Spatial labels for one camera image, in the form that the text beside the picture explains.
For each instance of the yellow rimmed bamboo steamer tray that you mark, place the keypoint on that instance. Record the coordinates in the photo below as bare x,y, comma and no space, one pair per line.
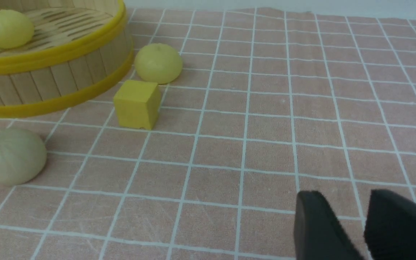
80,49

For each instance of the white pleated bun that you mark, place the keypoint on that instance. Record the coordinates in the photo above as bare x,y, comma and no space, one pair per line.
23,156

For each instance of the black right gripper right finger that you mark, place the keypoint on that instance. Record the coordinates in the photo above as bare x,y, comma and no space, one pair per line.
390,227

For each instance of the yellow pleated bun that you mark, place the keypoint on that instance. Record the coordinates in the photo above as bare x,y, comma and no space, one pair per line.
159,63

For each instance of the yellow smooth bun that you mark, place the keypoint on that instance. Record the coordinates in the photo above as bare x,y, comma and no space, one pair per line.
16,29

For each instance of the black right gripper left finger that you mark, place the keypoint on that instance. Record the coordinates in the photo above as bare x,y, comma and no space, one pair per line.
318,234

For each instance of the yellow cube block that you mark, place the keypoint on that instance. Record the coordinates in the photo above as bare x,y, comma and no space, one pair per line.
137,104

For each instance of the pink grid tablecloth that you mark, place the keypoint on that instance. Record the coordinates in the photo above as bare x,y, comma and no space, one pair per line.
268,104

